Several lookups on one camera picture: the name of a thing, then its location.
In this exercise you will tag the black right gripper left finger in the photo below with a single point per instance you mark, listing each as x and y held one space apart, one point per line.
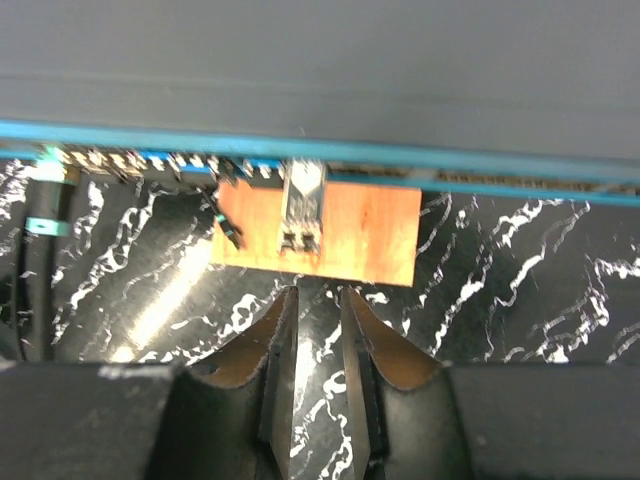
227 416

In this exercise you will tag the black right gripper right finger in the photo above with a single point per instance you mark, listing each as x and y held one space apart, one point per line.
415 418

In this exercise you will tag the silver SFP module plug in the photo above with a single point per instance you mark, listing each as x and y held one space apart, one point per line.
301 225

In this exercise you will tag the wooden board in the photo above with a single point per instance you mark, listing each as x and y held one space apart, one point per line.
370 233

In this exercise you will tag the dark grey network switch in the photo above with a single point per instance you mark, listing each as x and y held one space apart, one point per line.
470 96

